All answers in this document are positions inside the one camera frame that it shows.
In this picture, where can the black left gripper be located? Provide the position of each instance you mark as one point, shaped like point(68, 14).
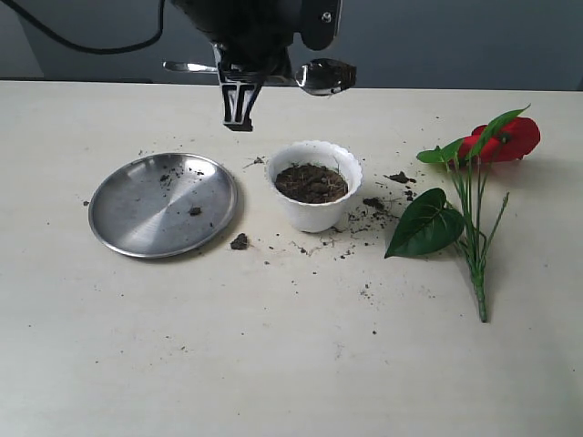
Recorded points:
point(238, 98)

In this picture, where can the steel spoon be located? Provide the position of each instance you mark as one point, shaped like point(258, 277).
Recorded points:
point(320, 77)

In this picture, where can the white scalloped plastic pot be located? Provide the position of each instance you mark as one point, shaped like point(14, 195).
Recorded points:
point(315, 218)

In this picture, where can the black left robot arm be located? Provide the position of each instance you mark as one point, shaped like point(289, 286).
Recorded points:
point(251, 38)

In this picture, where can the dark brown potting soil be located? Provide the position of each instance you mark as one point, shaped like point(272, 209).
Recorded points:
point(311, 184)

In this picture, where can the artificial red flower plant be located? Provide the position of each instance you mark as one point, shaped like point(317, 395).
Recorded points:
point(431, 222)

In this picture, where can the round steel plate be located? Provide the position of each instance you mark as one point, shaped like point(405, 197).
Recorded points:
point(142, 209)

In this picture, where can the soil clump near plate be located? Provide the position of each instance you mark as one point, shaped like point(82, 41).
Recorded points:
point(241, 242)

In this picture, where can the soil clump near flower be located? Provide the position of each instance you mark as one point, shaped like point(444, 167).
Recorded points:
point(400, 178)

